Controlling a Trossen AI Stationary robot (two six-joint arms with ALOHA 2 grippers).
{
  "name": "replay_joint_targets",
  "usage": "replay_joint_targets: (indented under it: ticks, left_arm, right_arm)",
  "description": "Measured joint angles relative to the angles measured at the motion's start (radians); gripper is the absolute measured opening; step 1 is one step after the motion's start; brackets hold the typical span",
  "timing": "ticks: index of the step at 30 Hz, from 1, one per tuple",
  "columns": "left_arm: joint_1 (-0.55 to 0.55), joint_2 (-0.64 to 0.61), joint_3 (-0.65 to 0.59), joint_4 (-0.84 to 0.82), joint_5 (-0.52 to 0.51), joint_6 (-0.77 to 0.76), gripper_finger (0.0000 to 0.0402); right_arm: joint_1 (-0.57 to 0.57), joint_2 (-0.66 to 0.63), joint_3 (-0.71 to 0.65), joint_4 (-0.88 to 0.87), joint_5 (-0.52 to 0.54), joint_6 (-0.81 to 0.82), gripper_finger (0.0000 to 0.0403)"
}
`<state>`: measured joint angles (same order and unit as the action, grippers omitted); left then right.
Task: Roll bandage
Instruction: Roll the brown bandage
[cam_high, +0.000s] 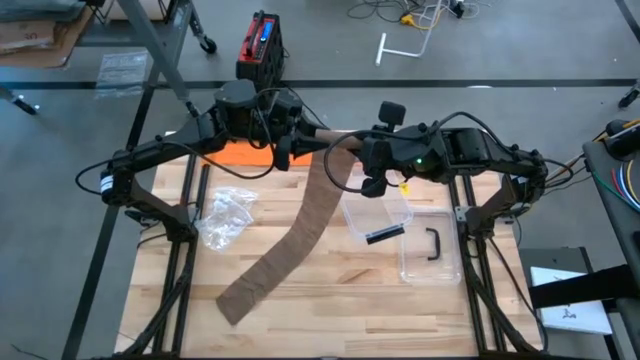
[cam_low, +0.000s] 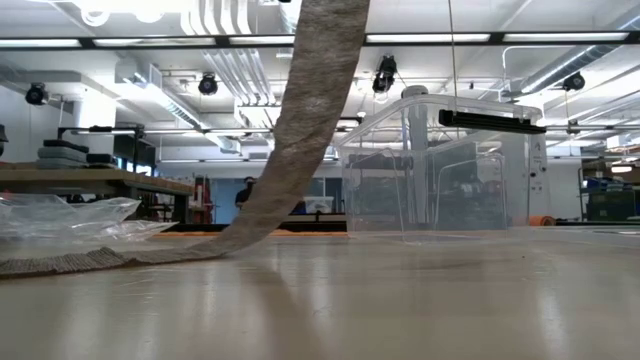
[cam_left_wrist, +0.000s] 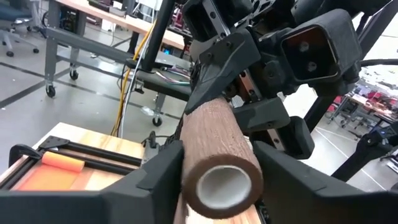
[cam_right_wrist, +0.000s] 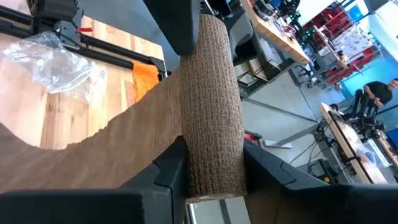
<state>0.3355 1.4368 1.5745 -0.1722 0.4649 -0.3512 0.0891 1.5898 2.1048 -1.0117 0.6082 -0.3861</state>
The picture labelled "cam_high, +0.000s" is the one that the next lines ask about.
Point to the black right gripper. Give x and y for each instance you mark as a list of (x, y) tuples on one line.
[(390, 152)]

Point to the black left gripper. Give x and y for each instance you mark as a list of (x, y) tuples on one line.
[(287, 112)]

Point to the brown elastic bandage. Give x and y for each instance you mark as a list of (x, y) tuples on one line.
[(310, 210)]

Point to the clear plastic storage box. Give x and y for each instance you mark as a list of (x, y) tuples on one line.
[(375, 215)]

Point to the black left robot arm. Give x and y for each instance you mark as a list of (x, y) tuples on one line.
[(160, 147)]

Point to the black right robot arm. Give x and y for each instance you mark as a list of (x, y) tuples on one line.
[(475, 150)]

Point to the orange elastic bandage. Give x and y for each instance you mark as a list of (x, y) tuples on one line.
[(240, 156)]

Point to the white T-shaped pipe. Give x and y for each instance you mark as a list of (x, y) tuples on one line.
[(395, 51)]

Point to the red black power station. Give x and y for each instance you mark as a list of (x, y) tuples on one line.
[(257, 50)]

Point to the clear plastic bag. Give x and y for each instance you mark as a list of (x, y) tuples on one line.
[(225, 220)]

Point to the grey workbench with casters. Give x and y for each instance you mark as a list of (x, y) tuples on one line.
[(155, 50)]

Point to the clear plastic packet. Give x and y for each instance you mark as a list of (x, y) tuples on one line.
[(121, 72)]

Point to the black flat beam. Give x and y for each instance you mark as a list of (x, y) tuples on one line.
[(580, 287)]

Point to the white papers on side table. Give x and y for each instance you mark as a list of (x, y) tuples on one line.
[(575, 310)]

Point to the brown cardboard sheet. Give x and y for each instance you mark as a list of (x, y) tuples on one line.
[(35, 40)]

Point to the black aluminium rig frame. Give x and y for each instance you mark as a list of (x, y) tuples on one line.
[(182, 280)]

